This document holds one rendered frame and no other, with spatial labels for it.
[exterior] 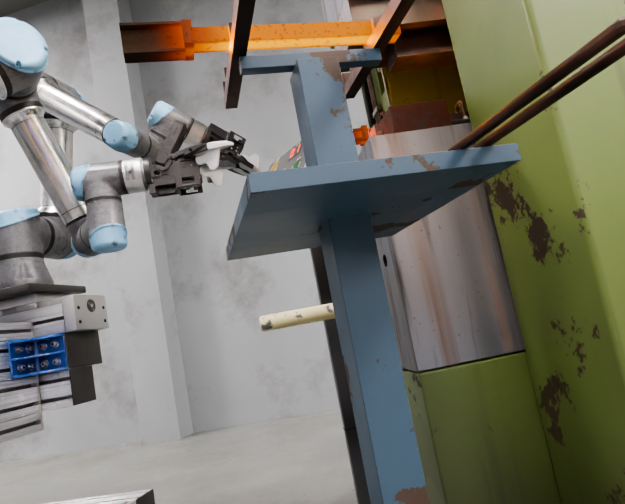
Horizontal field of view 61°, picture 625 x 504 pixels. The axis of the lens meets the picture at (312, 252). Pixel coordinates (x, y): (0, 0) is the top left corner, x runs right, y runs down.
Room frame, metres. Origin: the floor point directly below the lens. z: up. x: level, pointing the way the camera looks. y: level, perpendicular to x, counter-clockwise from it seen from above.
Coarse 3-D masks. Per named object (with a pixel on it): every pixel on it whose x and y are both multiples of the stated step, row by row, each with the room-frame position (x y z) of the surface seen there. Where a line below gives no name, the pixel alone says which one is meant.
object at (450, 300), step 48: (384, 144) 0.98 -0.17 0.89; (432, 144) 0.99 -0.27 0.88; (480, 192) 1.00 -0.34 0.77; (384, 240) 1.02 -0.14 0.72; (432, 240) 0.99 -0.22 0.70; (480, 240) 1.00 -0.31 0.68; (432, 288) 0.98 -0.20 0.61; (480, 288) 1.00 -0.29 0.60; (432, 336) 0.98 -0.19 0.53; (480, 336) 0.99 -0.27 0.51
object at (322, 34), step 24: (120, 24) 0.65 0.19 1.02; (144, 24) 0.66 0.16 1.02; (168, 24) 0.67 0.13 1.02; (264, 24) 0.70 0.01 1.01; (288, 24) 0.71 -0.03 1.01; (312, 24) 0.72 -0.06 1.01; (336, 24) 0.73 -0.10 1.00; (360, 24) 0.74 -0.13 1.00; (144, 48) 0.66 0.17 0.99; (168, 48) 0.67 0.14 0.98; (192, 48) 0.68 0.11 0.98; (216, 48) 0.70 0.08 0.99; (264, 48) 0.72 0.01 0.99; (288, 48) 0.74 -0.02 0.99
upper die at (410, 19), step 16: (352, 0) 1.13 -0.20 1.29; (368, 0) 1.13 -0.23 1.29; (384, 0) 1.14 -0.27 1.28; (416, 0) 1.15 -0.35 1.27; (432, 0) 1.15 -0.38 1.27; (352, 16) 1.13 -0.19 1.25; (368, 16) 1.13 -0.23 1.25; (416, 16) 1.15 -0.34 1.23; (432, 16) 1.15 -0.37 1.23; (336, 48) 1.31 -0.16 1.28; (352, 48) 1.21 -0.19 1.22; (384, 64) 1.33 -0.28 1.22
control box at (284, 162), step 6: (300, 144) 1.69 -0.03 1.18; (288, 150) 1.78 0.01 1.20; (300, 150) 1.67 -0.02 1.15; (282, 156) 1.81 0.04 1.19; (288, 156) 1.75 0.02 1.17; (294, 156) 1.70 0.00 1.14; (300, 156) 1.65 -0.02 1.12; (282, 162) 1.78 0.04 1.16; (288, 162) 1.73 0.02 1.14; (294, 162) 1.67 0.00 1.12; (300, 162) 1.62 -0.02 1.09; (270, 168) 1.88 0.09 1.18; (276, 168) 1.81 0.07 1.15; (282, 168) 1.76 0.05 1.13; (288, 168) 1.70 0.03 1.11
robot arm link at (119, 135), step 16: (48, 80) 1.37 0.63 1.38; (48, 96) 1.35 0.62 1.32; (64, 96) 1.34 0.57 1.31; (48, 112) 1.38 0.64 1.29; (64, 112) 1.34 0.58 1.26; (80, 112) 1.32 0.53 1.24; (96, 112) 1.32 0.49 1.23; (80, 128) 1.34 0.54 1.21; (96, 128) 1.31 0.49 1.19; (112, 128) 1.28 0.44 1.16; (128, 128) 1.28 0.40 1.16; (112, 144) 1.28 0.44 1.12; (128, 144) 1.29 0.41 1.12; (144, 144) 1.34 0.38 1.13
